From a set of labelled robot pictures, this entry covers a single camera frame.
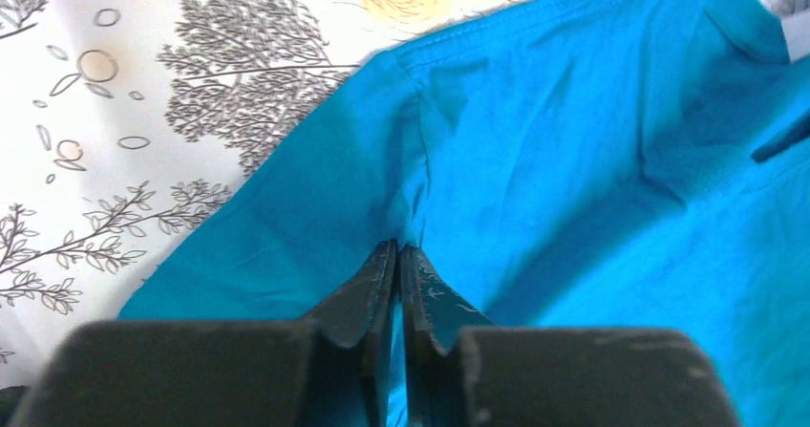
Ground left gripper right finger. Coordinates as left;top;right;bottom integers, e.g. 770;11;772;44
399;246;739;427

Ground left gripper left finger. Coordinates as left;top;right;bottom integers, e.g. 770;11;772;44
6;241;397;427

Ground blue t-shirt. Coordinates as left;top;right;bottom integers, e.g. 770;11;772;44
119;0;809;426

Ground floral patterned table mat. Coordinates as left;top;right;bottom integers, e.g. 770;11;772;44
1;0;809;387

